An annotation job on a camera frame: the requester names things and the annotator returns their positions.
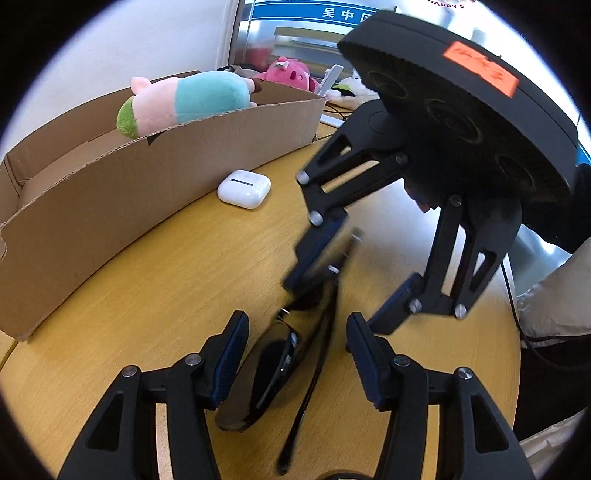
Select pink pig plush toy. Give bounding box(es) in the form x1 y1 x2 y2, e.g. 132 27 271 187
116 71 262 139

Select white earbuds case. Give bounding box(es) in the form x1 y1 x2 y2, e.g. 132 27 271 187
216 170 271 210

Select cardboard box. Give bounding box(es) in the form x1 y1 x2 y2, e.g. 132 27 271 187
1 82 325 341

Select magenta plush toy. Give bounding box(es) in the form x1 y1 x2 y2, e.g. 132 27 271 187
254 56 320 93

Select white plush toy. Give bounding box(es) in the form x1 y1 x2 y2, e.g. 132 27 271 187
325 77 379 110

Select black sunglasses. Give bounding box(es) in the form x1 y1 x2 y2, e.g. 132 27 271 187
214 227 364 476

